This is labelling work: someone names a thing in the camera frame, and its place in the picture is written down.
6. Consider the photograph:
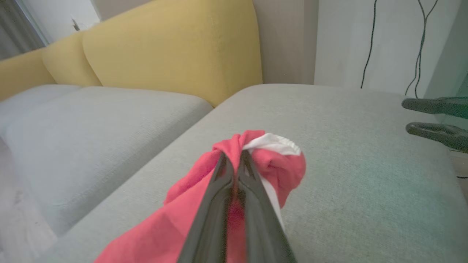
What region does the thin black wall cable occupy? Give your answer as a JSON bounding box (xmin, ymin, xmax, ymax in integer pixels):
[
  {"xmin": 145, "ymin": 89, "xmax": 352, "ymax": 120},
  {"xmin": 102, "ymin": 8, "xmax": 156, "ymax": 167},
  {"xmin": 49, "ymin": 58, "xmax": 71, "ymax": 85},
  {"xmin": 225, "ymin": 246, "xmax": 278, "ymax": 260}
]
[
  {"xmin": 361, "ymin": 0, "xmax": 377, "ymax": 89},
  {"xmin": 405, "ymin": 0, "xmax": 439, "ymax": 98}
]

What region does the large grey sofa ottoman cushion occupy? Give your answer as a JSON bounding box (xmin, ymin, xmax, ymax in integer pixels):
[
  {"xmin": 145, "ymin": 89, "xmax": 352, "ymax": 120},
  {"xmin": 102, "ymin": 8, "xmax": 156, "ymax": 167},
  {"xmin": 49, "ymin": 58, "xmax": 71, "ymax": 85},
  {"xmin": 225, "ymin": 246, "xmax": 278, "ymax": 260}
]
[{"xmin": 35, "ymin": 84, "xmax": 468, "ymax": 263}]

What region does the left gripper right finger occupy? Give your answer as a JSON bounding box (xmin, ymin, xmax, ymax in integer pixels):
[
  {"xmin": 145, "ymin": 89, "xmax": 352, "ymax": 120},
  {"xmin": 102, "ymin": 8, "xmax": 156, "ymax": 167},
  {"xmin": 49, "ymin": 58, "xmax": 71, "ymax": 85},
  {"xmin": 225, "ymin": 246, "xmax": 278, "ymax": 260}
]
[{"xmin": 238, "ymin": 150, "xmax": 297, "ymax": 263}]

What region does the grey sofa seat cushion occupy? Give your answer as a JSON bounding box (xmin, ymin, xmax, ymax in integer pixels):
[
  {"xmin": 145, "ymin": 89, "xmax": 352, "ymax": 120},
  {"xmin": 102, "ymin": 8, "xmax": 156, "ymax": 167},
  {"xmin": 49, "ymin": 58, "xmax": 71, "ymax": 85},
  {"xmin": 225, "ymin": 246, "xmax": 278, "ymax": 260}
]
[
  {"xmin": 5, "ymin": 87, "xmax": 214, "ymax": 236},
  {"xmin": 0, "ymin": 84, "xmax": 82, "ymax": 136}
]

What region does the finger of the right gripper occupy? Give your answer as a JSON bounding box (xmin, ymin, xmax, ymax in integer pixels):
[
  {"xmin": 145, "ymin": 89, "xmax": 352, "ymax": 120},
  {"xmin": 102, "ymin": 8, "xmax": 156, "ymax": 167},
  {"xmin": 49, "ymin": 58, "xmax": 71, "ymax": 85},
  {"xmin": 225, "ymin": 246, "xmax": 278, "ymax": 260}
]
[
  {"xmin": 406, "ymin": 122, "xmax": 468, "ymax": 152},
  {"xmin": 402, "ymin": 96, "xmax": 468, "ymax": 119}
]

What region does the red shorts white trim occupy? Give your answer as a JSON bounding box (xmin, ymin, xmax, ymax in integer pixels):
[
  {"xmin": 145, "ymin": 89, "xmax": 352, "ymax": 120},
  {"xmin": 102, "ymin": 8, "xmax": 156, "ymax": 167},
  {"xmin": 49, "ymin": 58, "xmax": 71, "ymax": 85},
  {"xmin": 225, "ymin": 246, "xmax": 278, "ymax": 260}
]
[{"xmin": 94, "ymin": 130, "xmax": 306, "ymax": 263}]

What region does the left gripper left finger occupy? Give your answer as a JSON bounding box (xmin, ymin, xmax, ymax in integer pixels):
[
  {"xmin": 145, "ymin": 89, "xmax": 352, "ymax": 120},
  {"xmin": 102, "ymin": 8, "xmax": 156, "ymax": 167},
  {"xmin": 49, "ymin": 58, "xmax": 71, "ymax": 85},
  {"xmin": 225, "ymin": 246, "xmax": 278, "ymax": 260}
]
[{"xmin": 177, "ymin": 153, "xmax": 235, "ymax": 263}]

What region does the grey curtain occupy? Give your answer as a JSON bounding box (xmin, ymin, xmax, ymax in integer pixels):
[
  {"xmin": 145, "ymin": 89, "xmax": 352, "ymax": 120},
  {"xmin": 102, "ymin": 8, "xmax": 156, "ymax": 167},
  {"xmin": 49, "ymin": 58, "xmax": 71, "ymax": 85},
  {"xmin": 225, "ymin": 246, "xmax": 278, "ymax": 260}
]
[{"xmin": 0, "ymin": 0, "xmax": 49, "ymax": 61}]

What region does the yellow sofa back cushion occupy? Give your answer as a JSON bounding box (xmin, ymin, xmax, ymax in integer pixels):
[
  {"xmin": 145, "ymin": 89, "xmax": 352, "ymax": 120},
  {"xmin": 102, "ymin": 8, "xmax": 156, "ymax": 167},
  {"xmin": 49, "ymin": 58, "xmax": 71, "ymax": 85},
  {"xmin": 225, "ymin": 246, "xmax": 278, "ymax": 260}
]
[
  {"xmin": 82, "ymin": 0, "xmax": 263, "ymax": 107},
  {"xmin": 41, "ymin": 31, "xmax": 103, "ymax": 87},
  {"xmin": 0, "ymin": 47, "xmax": 56, "ymax": 102}
]

